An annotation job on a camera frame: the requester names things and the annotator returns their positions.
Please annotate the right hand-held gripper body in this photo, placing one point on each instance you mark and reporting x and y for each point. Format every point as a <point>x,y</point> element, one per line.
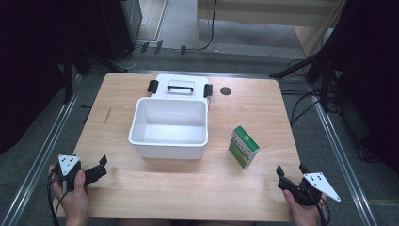
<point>323,185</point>

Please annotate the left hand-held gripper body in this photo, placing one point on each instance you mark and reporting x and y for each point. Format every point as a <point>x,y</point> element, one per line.
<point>69,163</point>

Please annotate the green and white carton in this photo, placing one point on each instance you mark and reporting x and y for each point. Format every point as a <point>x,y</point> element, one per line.
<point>243,147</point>

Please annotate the white plastic storage box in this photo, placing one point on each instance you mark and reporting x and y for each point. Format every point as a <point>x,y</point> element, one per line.
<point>169,125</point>

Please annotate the person's right hand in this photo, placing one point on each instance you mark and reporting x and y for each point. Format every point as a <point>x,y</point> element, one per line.
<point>306,213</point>

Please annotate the person's left hand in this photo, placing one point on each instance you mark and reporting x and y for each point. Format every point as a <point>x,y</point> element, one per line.
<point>74,202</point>

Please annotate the black tripod stand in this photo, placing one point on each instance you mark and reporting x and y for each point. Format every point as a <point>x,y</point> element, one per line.
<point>326,84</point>
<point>67,78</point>

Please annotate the dark curtain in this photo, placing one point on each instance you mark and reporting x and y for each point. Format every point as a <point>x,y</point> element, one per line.
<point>31,62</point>
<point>373,62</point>

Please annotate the black round table grommet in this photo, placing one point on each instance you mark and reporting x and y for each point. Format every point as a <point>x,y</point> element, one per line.
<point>226,91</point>

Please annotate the black cabinet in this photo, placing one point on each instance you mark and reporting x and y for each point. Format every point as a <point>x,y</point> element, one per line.
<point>119,28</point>

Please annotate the metal floor rail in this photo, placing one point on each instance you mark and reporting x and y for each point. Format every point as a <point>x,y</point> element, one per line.
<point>40,157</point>
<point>337,149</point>

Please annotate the black floor bracket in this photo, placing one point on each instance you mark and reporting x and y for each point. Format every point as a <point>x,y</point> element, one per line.
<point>158,47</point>
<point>144,47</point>
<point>183,50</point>

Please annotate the light wooden frame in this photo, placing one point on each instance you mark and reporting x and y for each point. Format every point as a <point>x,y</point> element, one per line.
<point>251,17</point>

